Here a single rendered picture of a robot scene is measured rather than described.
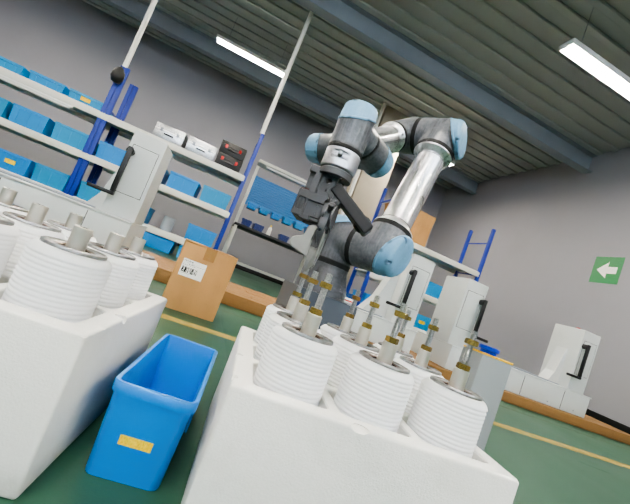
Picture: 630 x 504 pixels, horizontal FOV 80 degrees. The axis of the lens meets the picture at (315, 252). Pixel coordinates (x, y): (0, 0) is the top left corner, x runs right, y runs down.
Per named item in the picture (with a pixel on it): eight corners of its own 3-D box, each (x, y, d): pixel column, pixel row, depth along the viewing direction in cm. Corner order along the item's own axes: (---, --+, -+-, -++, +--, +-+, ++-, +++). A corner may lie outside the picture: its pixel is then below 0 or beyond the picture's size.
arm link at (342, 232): (325, 260, 116) (340, 220, 117) (361, 272, 108) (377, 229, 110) (304, 250, 107) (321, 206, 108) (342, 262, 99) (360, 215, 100)
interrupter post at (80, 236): (68, 248, 48) (79, 224, 48) (87, 255, 48) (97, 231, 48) (59, 248, 45) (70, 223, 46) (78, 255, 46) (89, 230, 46)
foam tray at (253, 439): (209, 405, 79) (241, 325, 80) (374, 458, 85) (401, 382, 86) (168, 543, 41) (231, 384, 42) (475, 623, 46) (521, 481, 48)
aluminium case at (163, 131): (157, 143, 508) (162, 130, 510) (184, 155, 516) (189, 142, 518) (151, 134, 467) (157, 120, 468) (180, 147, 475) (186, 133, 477)
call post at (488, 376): (413, 487, 77) (462, 345, 80) (442, 497, 78) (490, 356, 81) (429, 510, 70) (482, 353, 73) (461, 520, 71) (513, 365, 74)
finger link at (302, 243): (282, 263, 75) (299, 221, 77) (309, 273, 74) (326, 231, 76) (279, 261, 72) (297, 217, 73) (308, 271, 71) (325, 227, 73)
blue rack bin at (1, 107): (-12, 115, 460) (-5, 100, 462) (22, 130, 471) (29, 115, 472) (-38, 101, 412) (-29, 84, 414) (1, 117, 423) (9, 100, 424)
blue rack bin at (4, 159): (9, 170, 468) (16, 155, 470) (42, 183, 478) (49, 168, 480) (-14, 162, 420) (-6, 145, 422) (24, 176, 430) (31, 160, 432)
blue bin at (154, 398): (143, 389, 75) (167, 332, 76) (196, 406, 76) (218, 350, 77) (72, 474, 45) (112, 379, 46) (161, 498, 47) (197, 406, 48)
